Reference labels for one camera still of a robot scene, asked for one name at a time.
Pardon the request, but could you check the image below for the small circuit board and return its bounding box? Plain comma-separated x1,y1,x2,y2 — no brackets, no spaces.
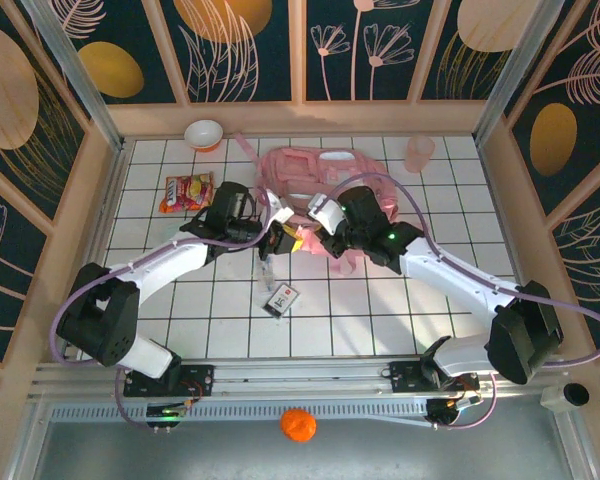
426,394,484,430
146,399,191,431

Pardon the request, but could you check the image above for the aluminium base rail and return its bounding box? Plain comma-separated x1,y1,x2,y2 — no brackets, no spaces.
29,355,569,401

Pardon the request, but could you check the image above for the orange white bowl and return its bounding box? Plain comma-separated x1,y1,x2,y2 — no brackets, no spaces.
183,118,225,153

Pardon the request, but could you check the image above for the pink school backpack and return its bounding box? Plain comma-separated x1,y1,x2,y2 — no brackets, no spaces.
232,130,401,276

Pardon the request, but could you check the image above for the slotted grey cable duct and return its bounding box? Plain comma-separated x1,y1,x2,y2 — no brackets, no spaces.
49,402,431,426

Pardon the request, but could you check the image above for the orange fruit candy bag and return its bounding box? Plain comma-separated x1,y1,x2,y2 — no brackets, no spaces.
159,171,216,215

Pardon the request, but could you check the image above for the black white card pack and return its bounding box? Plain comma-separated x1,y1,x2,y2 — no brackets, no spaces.
262,283,301,317

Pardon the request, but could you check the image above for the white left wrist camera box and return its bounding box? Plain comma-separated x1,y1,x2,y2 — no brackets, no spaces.
263,191,296,226

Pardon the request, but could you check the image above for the aluminium corner post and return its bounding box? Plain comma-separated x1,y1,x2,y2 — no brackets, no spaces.
18,0,127,152
472,0,566,144

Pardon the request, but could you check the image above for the clear pen pack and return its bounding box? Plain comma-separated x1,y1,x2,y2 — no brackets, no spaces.
257,257,277,294

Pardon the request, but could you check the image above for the aluminium table edge rail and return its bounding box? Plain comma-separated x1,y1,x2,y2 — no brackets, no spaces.
472,133,554,354
54,139,131,364

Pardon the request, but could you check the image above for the dark floral wall panel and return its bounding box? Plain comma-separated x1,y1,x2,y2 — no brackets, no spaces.
502,0,600,216
419,0,549,103
549,187,600,356
0,0,89,221
49,0,179,105
0,177,51,364
157,0,294,105
304,0,446,103

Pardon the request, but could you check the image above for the pink translucent plastic cup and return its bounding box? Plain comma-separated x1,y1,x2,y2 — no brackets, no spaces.
404,134,436,174

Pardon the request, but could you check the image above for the grey box with black cylinder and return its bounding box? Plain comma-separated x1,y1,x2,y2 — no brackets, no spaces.
539,382,591,412

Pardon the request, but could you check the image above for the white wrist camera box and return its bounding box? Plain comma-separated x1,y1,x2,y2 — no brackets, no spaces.
306,192,349,236
263,191,296,226

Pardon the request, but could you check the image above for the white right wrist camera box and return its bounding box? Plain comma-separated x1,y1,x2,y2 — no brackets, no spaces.
306,192,349,236

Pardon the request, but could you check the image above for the orange ball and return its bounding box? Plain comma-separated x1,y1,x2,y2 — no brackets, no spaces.
279,407,318,445

